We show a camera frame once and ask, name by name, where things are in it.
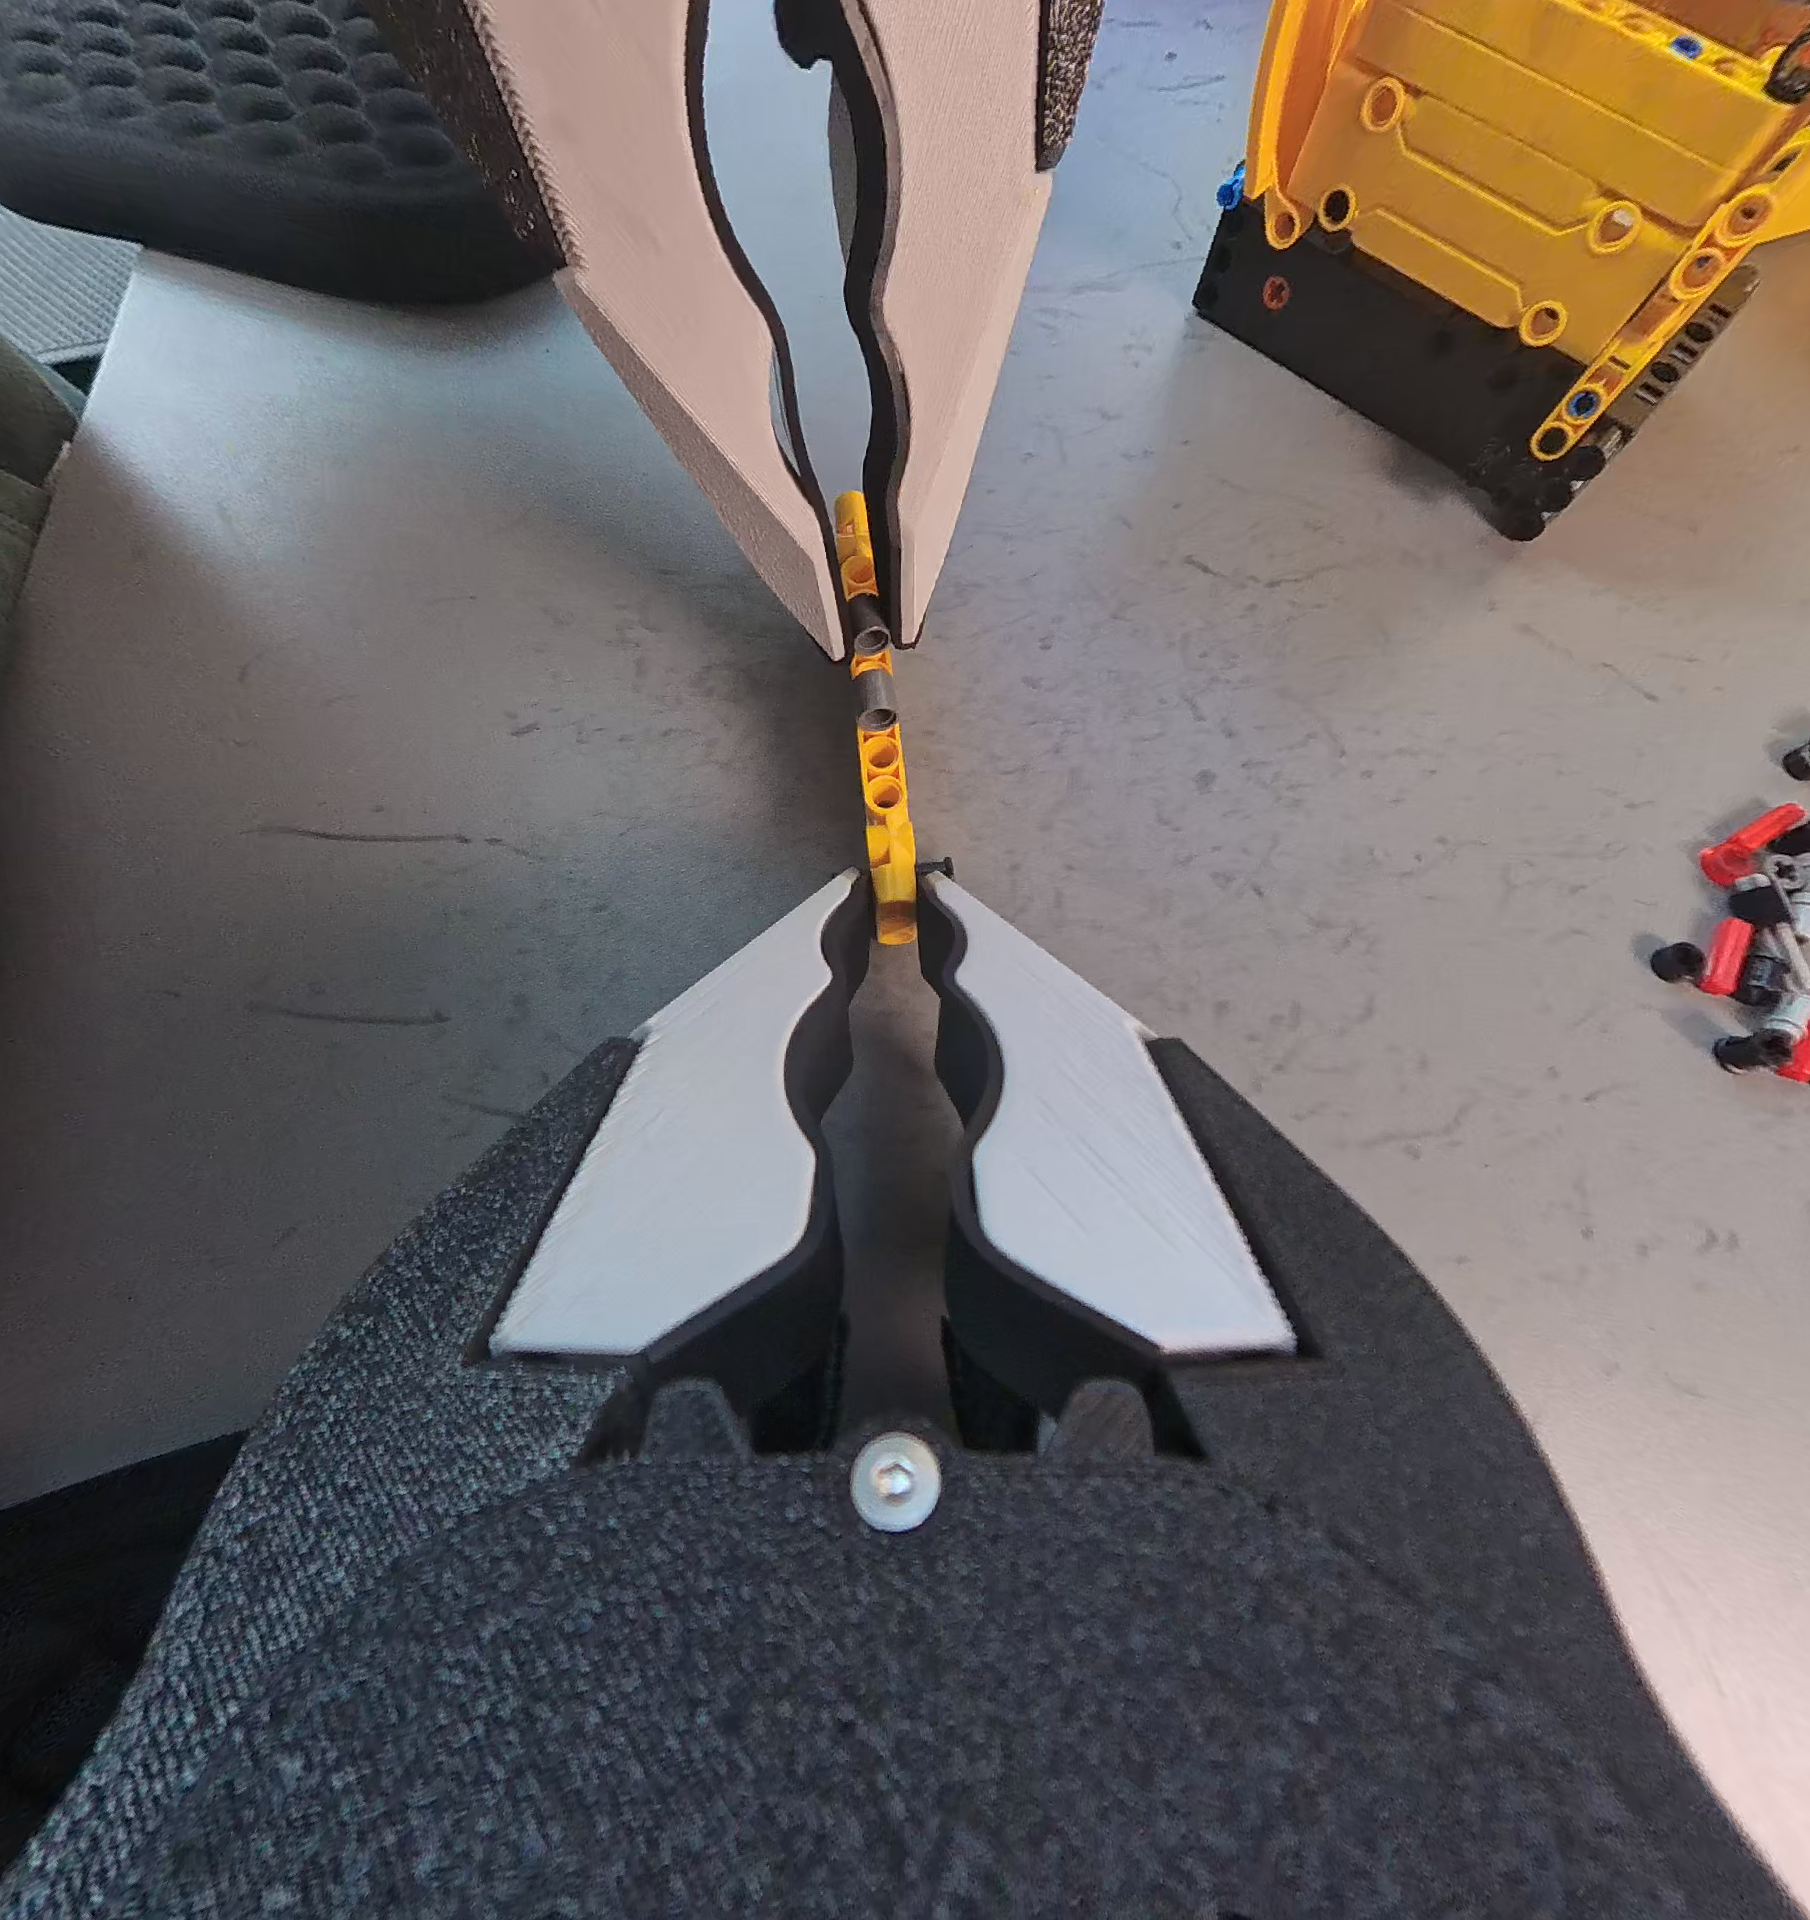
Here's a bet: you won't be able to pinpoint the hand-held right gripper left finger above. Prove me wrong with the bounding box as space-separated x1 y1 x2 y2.
490 868 864 1458

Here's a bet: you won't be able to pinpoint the yellow lego beam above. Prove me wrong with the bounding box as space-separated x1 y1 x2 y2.
830 492 926 947

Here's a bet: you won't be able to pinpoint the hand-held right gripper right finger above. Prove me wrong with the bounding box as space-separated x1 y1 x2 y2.
918 871 1297 1453

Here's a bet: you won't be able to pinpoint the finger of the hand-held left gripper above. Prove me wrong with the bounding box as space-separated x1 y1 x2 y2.
469 0 850 663
830 0 1057 651

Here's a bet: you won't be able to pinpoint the black quilted pad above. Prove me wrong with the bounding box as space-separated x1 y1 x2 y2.
0 0 564 304

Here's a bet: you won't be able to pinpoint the grey ribbed mat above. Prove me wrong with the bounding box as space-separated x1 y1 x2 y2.
0 195 145 365

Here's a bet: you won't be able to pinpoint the person's black pants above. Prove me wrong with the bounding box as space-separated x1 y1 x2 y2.
0 1432 250 1885

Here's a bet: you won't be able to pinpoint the pile of small lego pins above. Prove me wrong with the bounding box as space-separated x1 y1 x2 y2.
1649 717 1810 1266

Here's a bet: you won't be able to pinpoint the yellow lego robot model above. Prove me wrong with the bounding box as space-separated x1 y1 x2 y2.
1192 0 1810 541

